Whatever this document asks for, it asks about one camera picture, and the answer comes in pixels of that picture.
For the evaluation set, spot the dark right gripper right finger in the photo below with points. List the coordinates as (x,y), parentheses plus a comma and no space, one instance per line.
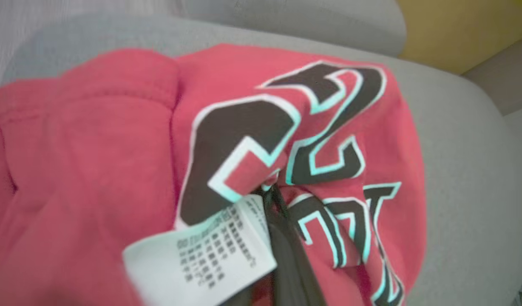
(305,280)

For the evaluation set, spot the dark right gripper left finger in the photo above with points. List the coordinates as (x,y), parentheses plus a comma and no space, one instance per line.
(273,280)

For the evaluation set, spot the red printed garment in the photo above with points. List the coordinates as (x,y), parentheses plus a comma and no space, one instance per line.
(95,170)

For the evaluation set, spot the yellow panel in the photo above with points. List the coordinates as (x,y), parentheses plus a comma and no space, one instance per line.
(461,29)

